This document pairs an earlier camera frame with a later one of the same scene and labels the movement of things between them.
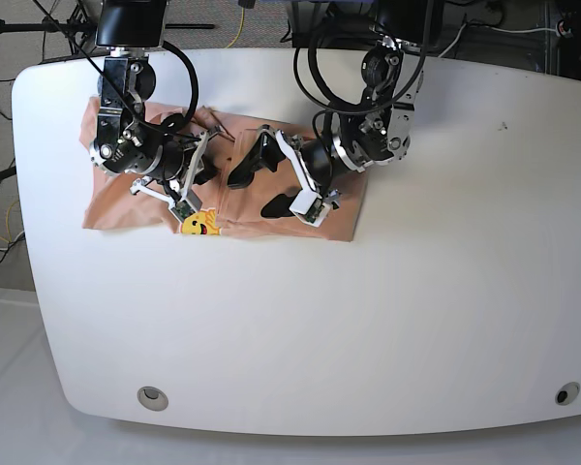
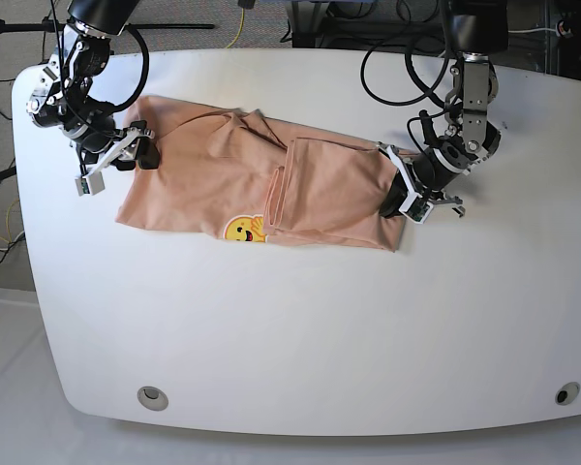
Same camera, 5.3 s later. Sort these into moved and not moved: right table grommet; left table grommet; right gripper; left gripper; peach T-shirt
Moved: right gripper; peach T-shirt; left gripper
Not moved: right table grommet; left table grommet
